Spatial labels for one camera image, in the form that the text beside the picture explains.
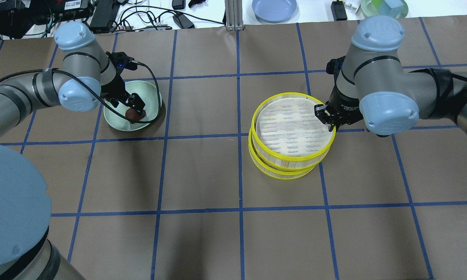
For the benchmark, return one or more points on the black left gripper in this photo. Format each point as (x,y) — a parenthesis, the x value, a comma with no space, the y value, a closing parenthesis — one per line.
(114,88)

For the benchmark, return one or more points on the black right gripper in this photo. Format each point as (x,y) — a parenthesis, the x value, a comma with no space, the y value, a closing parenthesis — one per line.
(344,107)

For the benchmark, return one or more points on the dark red bun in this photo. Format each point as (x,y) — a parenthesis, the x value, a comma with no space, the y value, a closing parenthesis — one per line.
(135,115)

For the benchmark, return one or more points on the yellow steamer basket side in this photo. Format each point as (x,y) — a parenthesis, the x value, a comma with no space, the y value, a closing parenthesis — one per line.
(286,124)

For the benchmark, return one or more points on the yellow steamer basket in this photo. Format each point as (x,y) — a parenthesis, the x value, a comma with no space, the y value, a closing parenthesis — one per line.
(283,167)

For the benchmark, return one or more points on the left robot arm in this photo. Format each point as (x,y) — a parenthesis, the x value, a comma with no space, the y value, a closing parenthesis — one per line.
(87,78)

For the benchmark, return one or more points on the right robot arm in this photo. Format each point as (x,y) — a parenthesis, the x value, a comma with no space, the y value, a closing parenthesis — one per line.
(371,85)

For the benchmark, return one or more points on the light green plate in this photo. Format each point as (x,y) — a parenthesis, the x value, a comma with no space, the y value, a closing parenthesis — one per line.
(152,105)

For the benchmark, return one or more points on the black power adapter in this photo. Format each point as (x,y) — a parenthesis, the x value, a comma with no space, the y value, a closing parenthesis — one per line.
(338,10)

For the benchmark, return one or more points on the clear green bowl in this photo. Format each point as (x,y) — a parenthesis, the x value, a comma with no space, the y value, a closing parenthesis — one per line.
(369,10)

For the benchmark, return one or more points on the blue plate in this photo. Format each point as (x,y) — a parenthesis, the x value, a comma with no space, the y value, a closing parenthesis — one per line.
(274,11)

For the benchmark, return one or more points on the green sponge block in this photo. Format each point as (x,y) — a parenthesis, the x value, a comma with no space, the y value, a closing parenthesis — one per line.
(376,3)

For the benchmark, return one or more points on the blue sponge block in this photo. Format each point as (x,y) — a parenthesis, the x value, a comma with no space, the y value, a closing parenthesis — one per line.
(394,4)

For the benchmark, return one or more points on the aluminium frame post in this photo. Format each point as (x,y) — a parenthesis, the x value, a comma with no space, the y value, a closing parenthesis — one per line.
(234,15)

